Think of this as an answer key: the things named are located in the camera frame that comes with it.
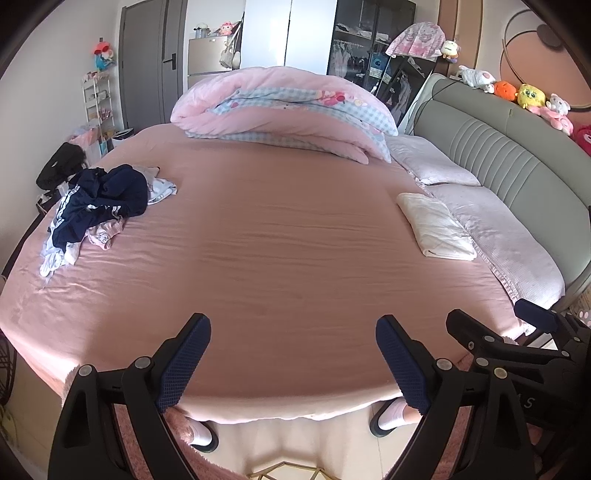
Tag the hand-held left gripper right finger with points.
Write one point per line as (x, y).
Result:
(401, 364)

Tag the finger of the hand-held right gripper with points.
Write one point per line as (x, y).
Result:
(535, 314)
(466, 330)

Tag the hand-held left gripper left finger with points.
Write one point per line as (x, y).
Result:
(184, 360)

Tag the dark navy striped pants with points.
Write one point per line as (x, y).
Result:
(74, 221)

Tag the person's right foot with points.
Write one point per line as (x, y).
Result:
(392, 415)

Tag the person's foot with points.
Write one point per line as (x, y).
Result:
(201, 431)
(392, 415)

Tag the person's left foot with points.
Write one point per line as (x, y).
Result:
(201, 431)

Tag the pale pink pillow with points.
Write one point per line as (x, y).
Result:
(503, 230)
(429, 159)

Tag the folded white towel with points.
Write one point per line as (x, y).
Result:
(436, 226)

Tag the bed with pink sheet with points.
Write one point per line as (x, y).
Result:
(277, 230)

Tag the white crumpled garment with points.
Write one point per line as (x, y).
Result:
(53, 258)

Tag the grey padded headboard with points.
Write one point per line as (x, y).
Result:
(508, 147)

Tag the pink and white cat plush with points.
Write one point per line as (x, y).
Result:
(556, 113)

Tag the yellow plush toy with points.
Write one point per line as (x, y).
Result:
(531, 94)

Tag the orange plush toy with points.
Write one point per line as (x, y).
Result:
(505, 90)

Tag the white panel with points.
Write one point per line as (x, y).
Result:
(415, 106)

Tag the black bag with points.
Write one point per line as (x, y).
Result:
(60, 164)

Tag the white dog plush toy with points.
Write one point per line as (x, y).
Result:
(475, 76)

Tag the white storage rack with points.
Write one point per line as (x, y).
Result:
(97, 101)

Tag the pink folded duvet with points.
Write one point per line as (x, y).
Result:
(277, 101)

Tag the small white plush toy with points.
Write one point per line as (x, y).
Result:
(450, 48)

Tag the pink garment on wardrobe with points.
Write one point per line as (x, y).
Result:
(418, 39)

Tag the beige cabinet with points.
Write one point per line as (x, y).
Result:
(210, 62)

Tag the grey door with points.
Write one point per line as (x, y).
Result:
(147, 60)

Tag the black glass cabinet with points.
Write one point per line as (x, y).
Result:
(364, 41)

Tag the white hanging bag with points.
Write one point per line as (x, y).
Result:
(228, 55)

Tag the red and blue plush toy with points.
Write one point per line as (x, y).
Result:
(104, 53)

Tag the small pink plush toy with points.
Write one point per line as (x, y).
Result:
(226, 28)

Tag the white wardrobe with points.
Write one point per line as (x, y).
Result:
(286, 34)

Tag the gold metal frame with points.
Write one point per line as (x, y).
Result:
(286, 471)

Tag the dark round wall lamp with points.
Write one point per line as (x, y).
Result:
(549, 36)

